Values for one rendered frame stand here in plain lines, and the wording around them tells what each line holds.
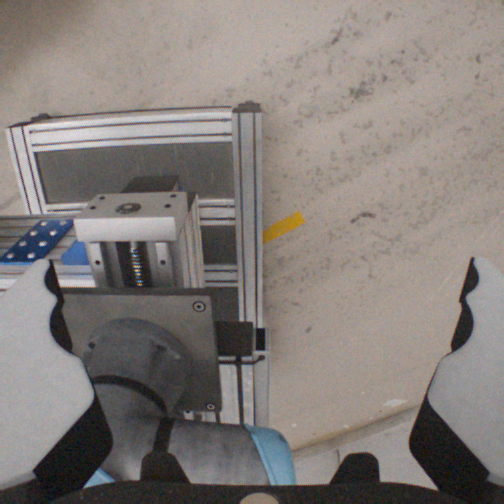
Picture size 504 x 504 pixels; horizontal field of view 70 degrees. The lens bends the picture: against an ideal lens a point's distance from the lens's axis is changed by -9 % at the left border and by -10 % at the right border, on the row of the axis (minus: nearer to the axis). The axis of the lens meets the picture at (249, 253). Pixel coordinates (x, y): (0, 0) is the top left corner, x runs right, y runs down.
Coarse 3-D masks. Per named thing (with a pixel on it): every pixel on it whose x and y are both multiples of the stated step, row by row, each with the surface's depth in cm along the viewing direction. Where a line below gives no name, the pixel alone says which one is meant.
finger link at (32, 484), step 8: (32, 480) 5; (8, 488) 5; (16, 488) 5; (24, 488) 5; (32, 488) 5; (40, 488) 6; (0, 496) 5; (8, 496) 5; (16, 496) 5; (24, 496) 5; (32, 496) 5; (40, 496) 5
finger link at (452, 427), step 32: (480, 288) 10; (480, 320) 8; (480, 352) 8; (448, 384) 7; (480, 384) 7; (448, 416) 6; (480, 416) 6; (416, 448) 7; (448, 448) 6; (480, 448) 6; (448, 480) 6; (480, 480) 5
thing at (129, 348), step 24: (96, 336) 49; (120, 336) 47; (144, 336) 48; (168, 336) 50; (96, 360) 46; (120, 360) 45; (144, 360) 46; (168, 360) 49; (120, 384) 43; (144, 384) 44; (168, 384) 47; (168, 408) 47
